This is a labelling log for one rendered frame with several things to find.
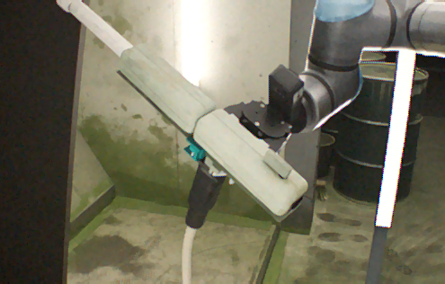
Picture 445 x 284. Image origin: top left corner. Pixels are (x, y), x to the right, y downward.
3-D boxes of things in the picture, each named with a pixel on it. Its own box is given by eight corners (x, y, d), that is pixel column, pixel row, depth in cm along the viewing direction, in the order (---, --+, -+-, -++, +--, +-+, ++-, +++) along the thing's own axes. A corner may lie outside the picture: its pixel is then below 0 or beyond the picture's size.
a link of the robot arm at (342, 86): (325, 42, 82) (317, 89, 88) (289, 61, 74) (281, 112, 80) (371, 59, 78) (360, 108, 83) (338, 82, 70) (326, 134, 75)
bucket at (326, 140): (330, 182, 335) (333, 147, 325) (291, 178, 343) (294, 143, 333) (333, 166, 363) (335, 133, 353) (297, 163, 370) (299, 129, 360)
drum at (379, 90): (324, 172, 353) (334, 60, 322) (396, 172, 351) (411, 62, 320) (340, 208, 298) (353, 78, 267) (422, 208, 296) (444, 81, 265)
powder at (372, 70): (337, 65, 321) (337, 63, 321) (408, 66, 319) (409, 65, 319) (355, 82, 270) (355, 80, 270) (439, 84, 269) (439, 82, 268)
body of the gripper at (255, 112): (253, 180, 67) (298, 146, 75) (273, 142, 61) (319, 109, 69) (217, 146, 69) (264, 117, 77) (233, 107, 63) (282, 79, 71)
